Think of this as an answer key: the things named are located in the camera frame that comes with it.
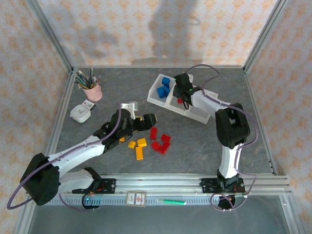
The translucent bin with yellow bricks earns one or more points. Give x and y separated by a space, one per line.
198 117

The wide aluminium mounting rail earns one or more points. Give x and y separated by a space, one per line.
158 184

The small yellow lego brick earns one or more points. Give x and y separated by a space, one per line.
131 144

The green coloured pencil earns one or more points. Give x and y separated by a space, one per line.
91 76

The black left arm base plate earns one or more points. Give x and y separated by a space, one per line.
111 186

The translucent bin with blue bricks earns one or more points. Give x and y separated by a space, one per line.
153 96

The green pen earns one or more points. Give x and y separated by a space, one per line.
174 201

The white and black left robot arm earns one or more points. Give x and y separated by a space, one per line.
78 151

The framed red and white card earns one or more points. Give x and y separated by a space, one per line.
135 198

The aluminium side frame rail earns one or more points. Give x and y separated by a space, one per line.
59 117
252 97

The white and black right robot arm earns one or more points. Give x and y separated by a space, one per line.
228 161

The pink coloured pencil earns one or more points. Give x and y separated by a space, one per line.
98 79

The blue lego brick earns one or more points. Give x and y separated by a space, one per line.
168 92
166 87
166 80
160 92

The long yellow lego brick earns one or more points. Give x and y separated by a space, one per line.
139 153

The long red lego brick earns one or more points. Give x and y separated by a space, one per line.
164 148

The white square alarm clock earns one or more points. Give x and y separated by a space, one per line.
80 113

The small white printed card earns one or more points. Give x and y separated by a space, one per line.
89 104

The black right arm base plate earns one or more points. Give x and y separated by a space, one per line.
207 186

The aluminium frame post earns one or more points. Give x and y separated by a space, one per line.
51 34
265 34

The pink ceramic cup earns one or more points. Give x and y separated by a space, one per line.
93 93

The teal coloured pencil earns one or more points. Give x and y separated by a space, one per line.
81 83

